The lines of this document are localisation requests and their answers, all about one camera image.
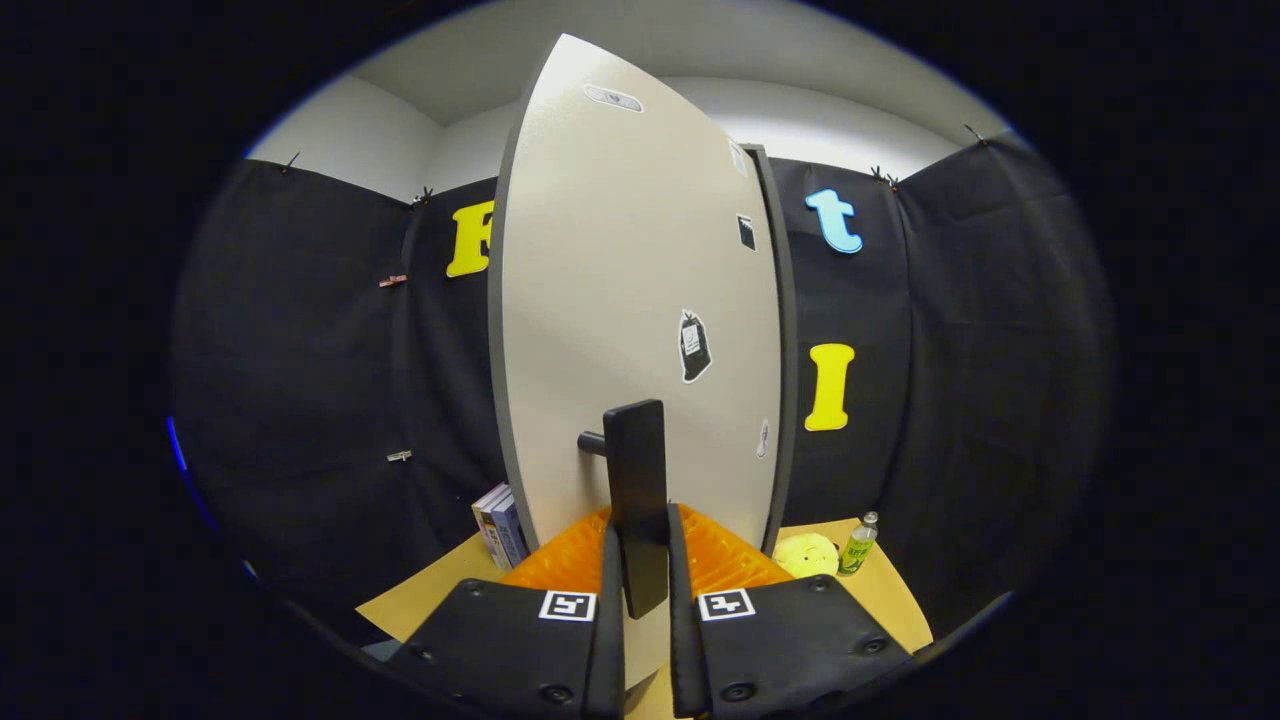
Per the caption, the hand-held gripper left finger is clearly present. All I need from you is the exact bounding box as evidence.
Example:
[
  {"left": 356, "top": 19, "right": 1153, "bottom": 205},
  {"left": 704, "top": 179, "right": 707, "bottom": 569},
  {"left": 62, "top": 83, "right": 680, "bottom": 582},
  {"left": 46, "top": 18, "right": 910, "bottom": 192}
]
[{"left": 385, "top": 505, "right": 628, "bottom": 720}]

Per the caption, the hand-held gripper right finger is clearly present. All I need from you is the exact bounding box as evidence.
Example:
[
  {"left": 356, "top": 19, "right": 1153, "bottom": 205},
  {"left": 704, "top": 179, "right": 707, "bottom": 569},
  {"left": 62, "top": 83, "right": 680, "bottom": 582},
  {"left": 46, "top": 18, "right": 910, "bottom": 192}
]
[{"left": 665, "top": 503, "right": 916, "bottom": 719}]

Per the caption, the black door handle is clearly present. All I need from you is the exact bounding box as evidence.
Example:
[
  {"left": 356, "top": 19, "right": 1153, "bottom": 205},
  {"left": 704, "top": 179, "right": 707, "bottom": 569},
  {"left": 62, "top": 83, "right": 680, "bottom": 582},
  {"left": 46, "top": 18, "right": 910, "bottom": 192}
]
[{"left": 578, "top": 399, "right": 671, "bottom": 619}]

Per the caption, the beige shoe cabinet door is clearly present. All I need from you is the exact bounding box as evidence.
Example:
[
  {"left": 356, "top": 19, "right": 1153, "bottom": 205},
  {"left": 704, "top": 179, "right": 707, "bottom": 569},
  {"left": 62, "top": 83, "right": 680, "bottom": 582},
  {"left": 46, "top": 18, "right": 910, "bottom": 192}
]
[{"left": 488, "top": 33, "right": 783, "bottom": 691}]

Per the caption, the yellow plush toy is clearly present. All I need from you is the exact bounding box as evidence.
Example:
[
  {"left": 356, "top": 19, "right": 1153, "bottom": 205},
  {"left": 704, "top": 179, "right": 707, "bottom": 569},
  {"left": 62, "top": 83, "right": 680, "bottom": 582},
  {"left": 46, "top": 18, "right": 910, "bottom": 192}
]
[{"left": 772, "top": 532, "right": 841, "bottom": 579}]

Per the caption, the green drink bottle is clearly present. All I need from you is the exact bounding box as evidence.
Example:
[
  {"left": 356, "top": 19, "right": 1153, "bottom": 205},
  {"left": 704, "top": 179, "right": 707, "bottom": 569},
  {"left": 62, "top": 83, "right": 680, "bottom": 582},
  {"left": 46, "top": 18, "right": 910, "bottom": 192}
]
[{"left": 838, "top": 511, "right": 881, "bottom": 578}]

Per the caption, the black backdrop cloth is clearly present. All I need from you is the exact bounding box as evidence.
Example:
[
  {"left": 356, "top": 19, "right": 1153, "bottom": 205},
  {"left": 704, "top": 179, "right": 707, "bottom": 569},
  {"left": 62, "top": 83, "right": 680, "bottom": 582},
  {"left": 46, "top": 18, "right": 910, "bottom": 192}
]
[{"left": 170, "top": 130, "right": 1116, "bottom": 641}]

